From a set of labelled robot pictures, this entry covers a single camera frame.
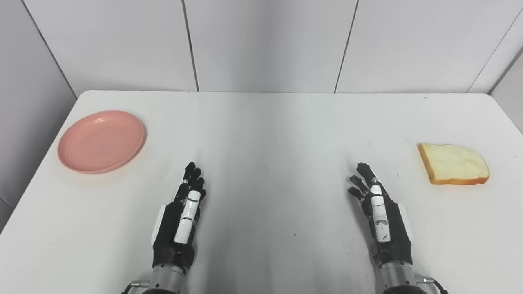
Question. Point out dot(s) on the slice of white bread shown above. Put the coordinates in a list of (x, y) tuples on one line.
[(453, 163)]

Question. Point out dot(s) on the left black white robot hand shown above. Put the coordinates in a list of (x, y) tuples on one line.
[(171, 228)]

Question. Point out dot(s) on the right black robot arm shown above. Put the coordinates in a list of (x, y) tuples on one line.
[(398, 278)]

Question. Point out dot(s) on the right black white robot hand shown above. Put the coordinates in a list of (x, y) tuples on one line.
[(394, 232)]

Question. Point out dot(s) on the pink round plate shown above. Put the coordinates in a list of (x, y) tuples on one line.
[(101, 141)]

